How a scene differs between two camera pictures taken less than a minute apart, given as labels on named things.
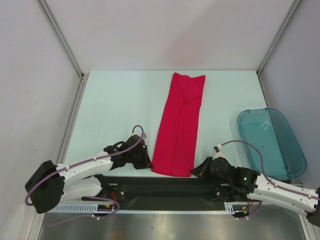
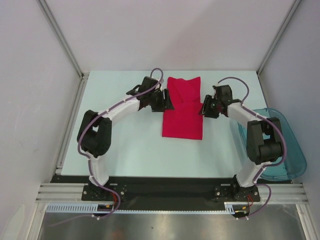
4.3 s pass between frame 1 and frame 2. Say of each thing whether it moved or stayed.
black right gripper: moved
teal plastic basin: stayed
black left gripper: moved
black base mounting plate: stayed
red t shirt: moved
